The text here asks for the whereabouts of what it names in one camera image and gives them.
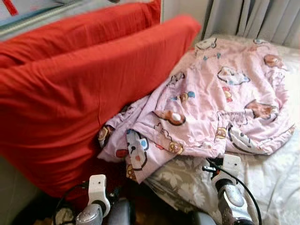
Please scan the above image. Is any dark grey right robot leg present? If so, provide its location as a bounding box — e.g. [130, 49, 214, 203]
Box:
[190, 211, 216, 225]

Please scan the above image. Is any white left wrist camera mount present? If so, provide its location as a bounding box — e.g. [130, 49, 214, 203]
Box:
[88, 174, 108, 207]

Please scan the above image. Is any beige floral bed sheet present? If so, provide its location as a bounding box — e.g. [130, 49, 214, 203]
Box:
[143, 33, 300, 225]

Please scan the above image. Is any large red pillow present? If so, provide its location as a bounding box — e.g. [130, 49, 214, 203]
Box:
[0, 14, 202, 197]
[0, 0, 162, 68]

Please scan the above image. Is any grey pleated curtain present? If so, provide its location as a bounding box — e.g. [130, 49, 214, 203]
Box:
[202, 0, 300, 47]

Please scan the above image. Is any dark grey left robot leg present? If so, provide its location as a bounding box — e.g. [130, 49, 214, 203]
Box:
[107, 197, 136, 225]

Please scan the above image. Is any grey framed board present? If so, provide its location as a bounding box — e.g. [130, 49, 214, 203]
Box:
[0, 0, 108, 38]

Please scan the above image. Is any pink cartoon print blanket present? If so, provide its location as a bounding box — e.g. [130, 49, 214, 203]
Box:
[97, 37, 297, 183]

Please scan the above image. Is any dark grey robot leg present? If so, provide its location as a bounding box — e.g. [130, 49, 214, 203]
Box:
[107, 197, 136, 225]
[190, 211, 216, 225]

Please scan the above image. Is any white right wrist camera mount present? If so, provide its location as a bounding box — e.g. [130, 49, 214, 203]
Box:
[220, 154, 242, 178]

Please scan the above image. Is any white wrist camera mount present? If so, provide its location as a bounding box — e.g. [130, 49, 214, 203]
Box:
[88, 174, 108, 207]
[220, 154, 242, 178]

